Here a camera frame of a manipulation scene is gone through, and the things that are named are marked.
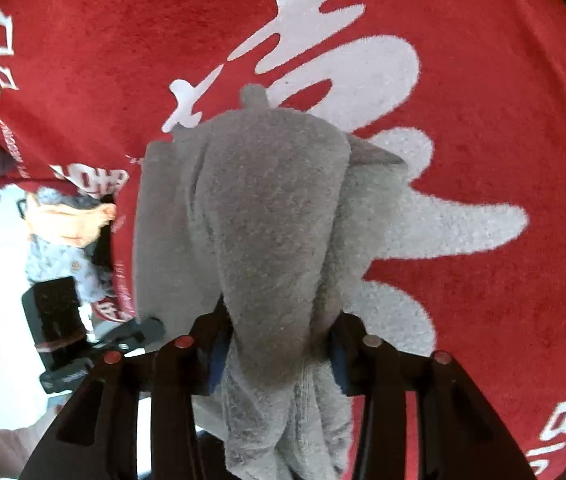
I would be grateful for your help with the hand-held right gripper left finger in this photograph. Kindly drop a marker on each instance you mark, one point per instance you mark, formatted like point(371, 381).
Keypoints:
point(217, 360)

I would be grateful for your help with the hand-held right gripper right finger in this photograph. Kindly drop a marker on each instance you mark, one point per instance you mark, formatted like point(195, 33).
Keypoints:
point(339, 367)

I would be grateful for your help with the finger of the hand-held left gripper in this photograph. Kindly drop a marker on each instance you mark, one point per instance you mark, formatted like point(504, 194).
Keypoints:
point(145, 332)

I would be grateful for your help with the grey fleece garment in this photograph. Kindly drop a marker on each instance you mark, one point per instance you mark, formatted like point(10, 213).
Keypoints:
point(263, 230)

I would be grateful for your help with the person's left forearm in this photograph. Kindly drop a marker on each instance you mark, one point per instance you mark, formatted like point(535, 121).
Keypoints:
point(3, 447)

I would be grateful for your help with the grey patterned garment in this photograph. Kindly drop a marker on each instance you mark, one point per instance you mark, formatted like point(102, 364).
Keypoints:
point(58, 260)

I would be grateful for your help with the peach garment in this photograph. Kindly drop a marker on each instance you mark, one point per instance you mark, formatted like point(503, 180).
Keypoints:
point(70, 222)

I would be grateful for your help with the red blanket with white print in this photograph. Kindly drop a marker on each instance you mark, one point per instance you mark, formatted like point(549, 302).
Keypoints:
point(463, 110)

